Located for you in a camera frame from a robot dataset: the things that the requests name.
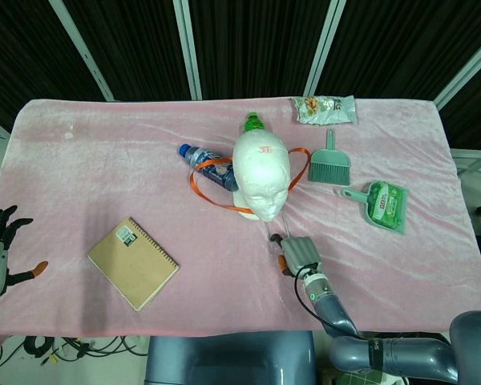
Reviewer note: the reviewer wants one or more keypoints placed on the white frame post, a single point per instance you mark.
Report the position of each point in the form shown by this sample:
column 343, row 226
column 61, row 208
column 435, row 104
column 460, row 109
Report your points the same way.
column 84, row 52
column 324, row 48
column 188, row 48
column 465, row 68

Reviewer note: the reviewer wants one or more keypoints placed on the green cap bottle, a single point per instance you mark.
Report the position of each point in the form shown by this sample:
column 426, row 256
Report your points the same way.
column 253, row 122

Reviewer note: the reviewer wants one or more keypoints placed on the white foam mannequin head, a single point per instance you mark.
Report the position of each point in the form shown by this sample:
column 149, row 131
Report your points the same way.
column 260, row 172

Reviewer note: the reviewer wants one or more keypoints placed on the green printed snack bag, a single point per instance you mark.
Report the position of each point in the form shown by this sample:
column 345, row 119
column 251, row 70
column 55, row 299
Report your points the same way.
column 324, row 109

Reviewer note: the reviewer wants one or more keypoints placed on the blue-grey robot torso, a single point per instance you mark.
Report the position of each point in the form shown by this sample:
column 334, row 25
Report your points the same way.
column 228, row 357

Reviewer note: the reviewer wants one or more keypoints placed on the green dustpan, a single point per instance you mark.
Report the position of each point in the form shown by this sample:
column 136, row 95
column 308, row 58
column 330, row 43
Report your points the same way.
column 405, row 216

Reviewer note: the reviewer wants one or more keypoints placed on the green hand brush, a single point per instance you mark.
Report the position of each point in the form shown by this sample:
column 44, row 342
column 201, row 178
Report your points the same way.
column 328, row 166

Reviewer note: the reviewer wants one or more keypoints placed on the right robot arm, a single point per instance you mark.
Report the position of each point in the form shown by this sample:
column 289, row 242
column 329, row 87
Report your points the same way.
column 405, row 353

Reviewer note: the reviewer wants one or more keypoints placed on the blue plastic drink bottle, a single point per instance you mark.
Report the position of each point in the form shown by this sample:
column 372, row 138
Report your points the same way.
column 212, row 166

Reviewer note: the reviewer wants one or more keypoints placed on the brown spiral notebook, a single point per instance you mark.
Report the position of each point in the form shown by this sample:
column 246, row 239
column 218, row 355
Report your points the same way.
column 132, row 262

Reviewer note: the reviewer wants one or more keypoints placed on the pink velvet tablecloth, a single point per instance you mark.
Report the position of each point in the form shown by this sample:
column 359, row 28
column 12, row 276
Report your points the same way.
column 144, row 160

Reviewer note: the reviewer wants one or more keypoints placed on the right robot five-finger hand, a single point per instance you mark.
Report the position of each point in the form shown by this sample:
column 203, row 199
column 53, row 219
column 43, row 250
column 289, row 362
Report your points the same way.
column 300, row 252

